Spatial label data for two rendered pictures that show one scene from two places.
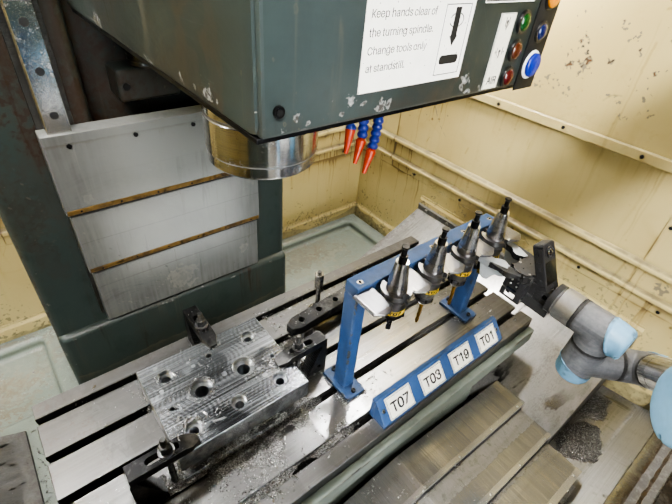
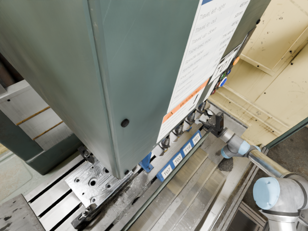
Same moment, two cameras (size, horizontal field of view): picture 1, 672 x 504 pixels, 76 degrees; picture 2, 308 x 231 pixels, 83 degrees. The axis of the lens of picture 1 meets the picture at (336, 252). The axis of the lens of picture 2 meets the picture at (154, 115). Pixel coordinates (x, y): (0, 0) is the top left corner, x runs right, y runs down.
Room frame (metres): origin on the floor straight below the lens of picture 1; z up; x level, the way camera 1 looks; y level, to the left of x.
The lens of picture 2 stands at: (0.25, 0.06, 2.01)
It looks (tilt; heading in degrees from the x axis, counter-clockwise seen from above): 54 degrees down; 346
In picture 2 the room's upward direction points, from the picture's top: 11 degrees clockwise
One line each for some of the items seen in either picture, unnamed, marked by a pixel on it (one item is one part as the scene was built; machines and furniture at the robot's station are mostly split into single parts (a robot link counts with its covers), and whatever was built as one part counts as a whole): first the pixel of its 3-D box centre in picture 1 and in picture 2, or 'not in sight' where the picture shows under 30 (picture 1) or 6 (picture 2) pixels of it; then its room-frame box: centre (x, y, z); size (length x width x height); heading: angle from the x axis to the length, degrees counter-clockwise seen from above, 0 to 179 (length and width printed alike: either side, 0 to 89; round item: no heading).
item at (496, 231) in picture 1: (499, 223); (202, 104); (0.86, -0.37, 1.26); 0.04 x 0.04 x 0.07
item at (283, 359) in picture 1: (300, 356); not in sight; (0.65, 0.06, 0.97); 0.13 x 0.03 x 0.15; 132
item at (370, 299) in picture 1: (375, 303); (157, 151); (0.60, -0.08, 1.21); 0.07 x 0.05 x 0.01; 42
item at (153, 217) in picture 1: (176, 212); (65, 107); (0.92, 0.42, 1.16); 0.48 x 0.05 x 0.51; 132
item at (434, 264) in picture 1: (437, 255); (179, 126); (0.71, -0.21, 1.26); 0.04 x 0.04 x 0.07
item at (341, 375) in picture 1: (348, 341); (146, 156); (0.64, -0.05, 1.05); 0.10 x 0.05 x 0.30; 42
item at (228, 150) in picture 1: (261, 116); not in sight; (0.59, 0.12, 1.56); 0.16 x 0.16 x 0.12
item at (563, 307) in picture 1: (567, 305); (226, 134); (0.70, -0.51, 1.16); 0.08 x 0.05 x 0.08; 132
